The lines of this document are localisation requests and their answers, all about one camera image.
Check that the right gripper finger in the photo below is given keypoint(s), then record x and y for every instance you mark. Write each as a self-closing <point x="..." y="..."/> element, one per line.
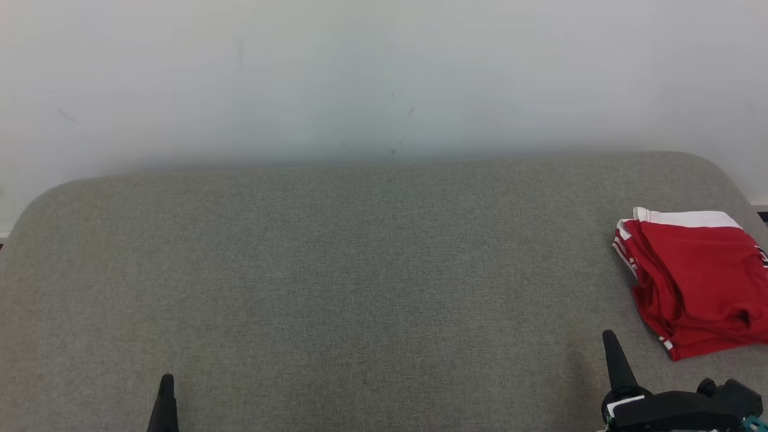
<point x="618" y="369"/>

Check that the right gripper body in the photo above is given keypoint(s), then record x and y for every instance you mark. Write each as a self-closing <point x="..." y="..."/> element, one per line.
<point x="624" y="397"/>

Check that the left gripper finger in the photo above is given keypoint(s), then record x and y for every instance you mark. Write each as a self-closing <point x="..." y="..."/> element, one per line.
<point x="165" y="411"/>

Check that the red basketball jersey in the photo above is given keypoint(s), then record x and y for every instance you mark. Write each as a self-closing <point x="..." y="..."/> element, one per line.
<point x="708" y="345"/>

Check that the red shorts with white stripe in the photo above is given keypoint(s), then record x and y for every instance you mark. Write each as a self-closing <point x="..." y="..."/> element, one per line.
<point x="690" y="264"/>

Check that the grey fabric sofa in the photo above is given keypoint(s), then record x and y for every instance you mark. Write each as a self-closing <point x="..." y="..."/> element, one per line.
<point x="360" y="288"/>

